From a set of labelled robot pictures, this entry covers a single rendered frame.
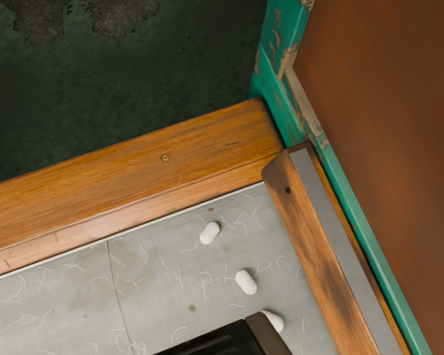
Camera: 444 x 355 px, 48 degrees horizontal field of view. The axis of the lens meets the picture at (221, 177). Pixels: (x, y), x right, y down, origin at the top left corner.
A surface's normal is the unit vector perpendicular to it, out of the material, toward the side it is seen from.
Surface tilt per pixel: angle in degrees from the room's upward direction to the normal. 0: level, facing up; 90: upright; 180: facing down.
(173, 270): 0
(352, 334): 66
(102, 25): 0
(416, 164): 90
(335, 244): 0
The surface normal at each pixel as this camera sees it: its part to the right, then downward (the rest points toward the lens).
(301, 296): 0.04, -0.33
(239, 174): 0.29, 0.40
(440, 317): -0.93, 0.33
